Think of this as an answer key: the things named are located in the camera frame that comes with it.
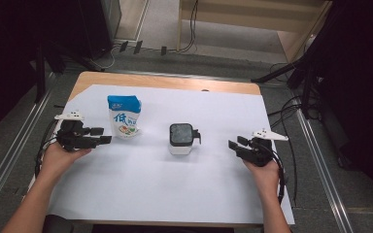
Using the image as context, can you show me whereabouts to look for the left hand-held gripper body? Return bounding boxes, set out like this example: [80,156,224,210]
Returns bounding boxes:
[53,111,85,152]

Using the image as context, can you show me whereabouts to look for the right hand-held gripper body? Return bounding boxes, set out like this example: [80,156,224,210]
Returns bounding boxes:
[243,128,289,168]

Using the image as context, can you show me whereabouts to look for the blue and white pouch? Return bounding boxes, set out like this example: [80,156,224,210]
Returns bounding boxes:
[107,94,143,140]

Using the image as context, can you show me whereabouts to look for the clear jar with black lid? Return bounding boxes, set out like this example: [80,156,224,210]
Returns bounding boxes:
[168,122,202,156]

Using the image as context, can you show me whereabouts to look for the person's right hand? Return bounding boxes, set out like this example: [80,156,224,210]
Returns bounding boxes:
[243,159,281,198]

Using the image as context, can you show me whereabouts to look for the person's left hand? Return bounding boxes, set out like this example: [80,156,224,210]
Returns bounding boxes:
[40,142,91,183]

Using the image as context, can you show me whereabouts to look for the black metal stand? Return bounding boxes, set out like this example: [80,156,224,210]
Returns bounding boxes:
[252,54,324,119]
[33,38,105,104]

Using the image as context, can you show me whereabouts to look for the white paper sheet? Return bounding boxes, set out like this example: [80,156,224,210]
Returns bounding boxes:
[28,83,295,225]

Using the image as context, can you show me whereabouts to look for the wooden table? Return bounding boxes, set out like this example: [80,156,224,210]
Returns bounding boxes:
[28,71,295,227]

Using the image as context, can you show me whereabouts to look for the dark metal cabinet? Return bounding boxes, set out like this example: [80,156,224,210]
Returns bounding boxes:
[77,0,122,59]

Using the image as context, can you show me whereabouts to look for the dark curtain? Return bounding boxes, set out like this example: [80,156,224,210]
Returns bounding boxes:
[304,0,373,217]
[0,0,88,144]

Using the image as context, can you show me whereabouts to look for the light wooden cabinet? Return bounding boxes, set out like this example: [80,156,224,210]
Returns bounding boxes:
[176,0,333,62]

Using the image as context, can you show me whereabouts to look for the black floor cable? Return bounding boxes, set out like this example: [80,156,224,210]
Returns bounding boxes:
[266,62,305,208]

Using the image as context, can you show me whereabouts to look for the right hand-held gripper cable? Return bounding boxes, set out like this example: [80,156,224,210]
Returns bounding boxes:
[267,149,287,205]

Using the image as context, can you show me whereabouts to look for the hand-held gripper cable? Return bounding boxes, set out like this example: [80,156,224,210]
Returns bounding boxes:
[34,119,59,179]
[267,149,287,205]

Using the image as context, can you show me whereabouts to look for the left hand-held gripper cable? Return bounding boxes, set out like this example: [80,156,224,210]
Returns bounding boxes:
[34,119,59,179]

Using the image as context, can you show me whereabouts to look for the metal floor rail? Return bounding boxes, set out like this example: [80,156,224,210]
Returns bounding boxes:
[0,72,54,224]
[295,108,354,233]

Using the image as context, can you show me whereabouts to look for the hanging black cable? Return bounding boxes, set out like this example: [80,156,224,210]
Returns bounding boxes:
[178,0,199,53]

